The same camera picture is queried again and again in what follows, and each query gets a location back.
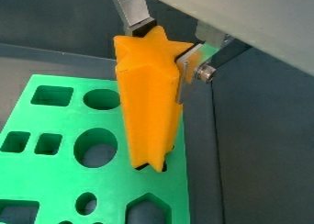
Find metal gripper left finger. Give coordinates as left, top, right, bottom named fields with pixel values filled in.
left=112, top=0, right=157, bottom=38

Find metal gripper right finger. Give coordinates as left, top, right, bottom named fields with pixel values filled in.
left=175, top=21, right=233, bottom=104

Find orange star prism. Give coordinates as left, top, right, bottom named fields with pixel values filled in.
left=113, top=26, right=191, bottom=171

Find green shape sorter block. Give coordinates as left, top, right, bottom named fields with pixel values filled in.
left=0, top=74, right=189, bottom=224

